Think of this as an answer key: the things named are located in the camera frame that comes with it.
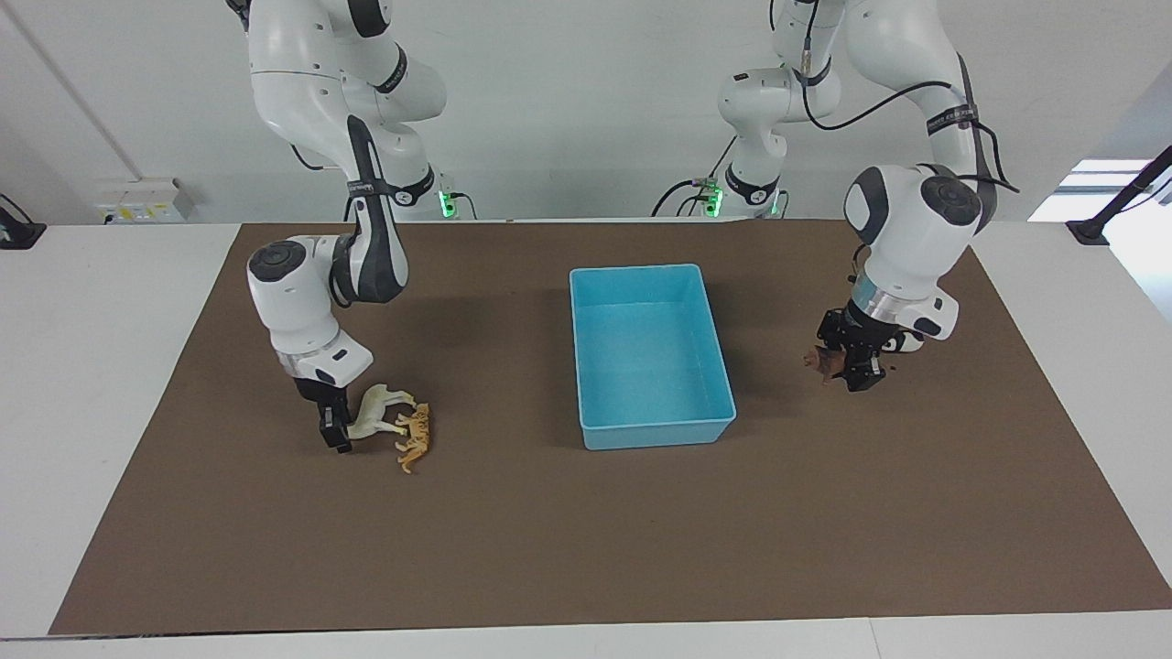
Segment white wall socket box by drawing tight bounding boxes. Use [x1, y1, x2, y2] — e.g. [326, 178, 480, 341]
[95, 178, 197, 224]

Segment orange tiger toy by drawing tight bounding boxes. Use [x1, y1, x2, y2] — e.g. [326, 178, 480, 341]
[394, 402, 433, 475]

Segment cream llama toy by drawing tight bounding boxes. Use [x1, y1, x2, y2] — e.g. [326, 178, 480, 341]
[344, 383, 418, 442]

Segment black clamp stand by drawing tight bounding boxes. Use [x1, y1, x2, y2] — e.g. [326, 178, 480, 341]
[1067, 145, 1172, 246]

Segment black left base cable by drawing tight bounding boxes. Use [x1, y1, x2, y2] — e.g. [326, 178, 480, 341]
[652, 135, 739, 219]

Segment brown table mat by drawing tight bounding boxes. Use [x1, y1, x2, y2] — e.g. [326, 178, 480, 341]
[48, 218, 1172, 637]

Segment black table clamp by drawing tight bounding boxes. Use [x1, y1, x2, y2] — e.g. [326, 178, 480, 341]
[0, 194, 47, 250]

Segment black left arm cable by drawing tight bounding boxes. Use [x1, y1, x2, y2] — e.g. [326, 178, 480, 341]
[800, 41, 1022, 195]

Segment blue plastic storage box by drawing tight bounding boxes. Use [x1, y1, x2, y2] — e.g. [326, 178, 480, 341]
[569, 263, 738, 451]

